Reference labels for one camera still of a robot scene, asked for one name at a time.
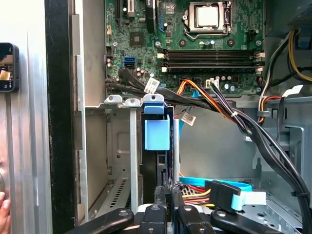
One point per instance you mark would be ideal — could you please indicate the hard disk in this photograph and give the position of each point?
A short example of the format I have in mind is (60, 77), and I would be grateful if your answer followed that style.
(156, 136)

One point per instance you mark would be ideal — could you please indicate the person hand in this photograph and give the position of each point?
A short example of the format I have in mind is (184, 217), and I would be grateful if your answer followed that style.
(3, 214)

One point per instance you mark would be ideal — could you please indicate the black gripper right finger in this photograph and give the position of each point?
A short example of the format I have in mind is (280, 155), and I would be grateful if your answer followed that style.
(190, 219)

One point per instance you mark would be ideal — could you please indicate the black PC case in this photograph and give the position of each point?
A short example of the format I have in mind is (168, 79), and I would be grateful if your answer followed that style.
(58, 122)

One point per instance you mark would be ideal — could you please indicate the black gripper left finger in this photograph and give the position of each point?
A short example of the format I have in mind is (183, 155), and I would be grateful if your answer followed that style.
(151, 219)

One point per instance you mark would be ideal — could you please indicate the black graphics card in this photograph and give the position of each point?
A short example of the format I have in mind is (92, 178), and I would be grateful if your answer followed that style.
(150, 14)

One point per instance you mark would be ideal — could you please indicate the silver disk bay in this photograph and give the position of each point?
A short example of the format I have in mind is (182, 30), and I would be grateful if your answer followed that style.
(133, 146)

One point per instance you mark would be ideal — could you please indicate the black camera device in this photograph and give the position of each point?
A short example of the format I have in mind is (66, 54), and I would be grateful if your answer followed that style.
(14, 48)

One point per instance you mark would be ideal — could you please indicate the grey power supply unit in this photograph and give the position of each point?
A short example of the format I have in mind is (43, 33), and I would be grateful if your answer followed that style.
(282, 14)

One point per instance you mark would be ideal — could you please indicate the green motherboard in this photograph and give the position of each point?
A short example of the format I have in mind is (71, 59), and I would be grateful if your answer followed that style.
(170, 29)

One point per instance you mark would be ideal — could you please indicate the CPU socket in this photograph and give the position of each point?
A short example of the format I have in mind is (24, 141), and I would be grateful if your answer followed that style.
(207, 29)

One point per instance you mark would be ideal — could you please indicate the silver CPU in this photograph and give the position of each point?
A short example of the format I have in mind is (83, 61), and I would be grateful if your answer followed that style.
(207, 15)

